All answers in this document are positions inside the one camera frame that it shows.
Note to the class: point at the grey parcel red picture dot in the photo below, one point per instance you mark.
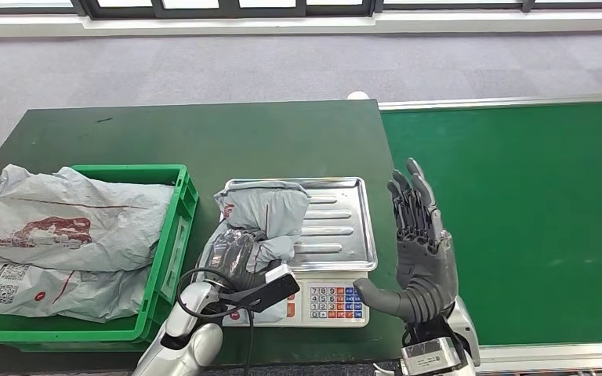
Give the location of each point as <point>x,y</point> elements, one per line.
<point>275,213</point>

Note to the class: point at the white round knob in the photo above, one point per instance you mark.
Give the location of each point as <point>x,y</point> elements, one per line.
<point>358,95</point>

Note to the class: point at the grey parcel QR codes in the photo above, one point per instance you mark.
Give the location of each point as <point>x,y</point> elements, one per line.
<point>20,296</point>

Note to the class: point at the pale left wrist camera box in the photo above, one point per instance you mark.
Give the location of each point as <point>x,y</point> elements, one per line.
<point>280,272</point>

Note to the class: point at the silver conveyor side rail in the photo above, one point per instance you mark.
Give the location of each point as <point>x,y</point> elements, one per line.
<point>550,357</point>
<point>488,101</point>

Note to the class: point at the green plastic crate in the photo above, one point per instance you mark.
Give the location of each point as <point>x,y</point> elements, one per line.
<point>124,176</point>

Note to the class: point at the white label on crate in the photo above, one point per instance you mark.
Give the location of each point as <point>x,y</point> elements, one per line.
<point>174,264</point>

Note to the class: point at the green conveyor belt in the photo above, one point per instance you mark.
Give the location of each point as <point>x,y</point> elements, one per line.
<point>514,181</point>

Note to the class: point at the black left camera bracket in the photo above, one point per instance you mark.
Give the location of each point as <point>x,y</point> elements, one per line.
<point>264,295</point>

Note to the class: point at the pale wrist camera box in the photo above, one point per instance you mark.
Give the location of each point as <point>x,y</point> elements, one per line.
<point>280,272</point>
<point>431,358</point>

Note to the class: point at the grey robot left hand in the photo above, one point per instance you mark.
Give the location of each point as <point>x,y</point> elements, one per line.
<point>236,259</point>

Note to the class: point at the white window sill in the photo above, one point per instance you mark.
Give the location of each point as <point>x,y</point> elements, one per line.
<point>280,24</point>

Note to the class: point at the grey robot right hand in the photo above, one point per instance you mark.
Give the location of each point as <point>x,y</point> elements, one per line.
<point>425,264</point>

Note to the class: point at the white electronic scale steel tray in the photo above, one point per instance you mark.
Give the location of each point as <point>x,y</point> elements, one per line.
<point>337,228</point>

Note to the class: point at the dark window frame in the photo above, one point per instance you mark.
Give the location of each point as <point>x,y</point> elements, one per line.
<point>228,8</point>

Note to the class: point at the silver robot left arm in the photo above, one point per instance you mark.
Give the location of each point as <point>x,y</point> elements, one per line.
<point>187,337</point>

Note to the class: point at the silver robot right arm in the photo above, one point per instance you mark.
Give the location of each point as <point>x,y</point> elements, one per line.
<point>462,332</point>

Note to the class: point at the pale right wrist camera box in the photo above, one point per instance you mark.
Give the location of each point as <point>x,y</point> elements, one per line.
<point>431,358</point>

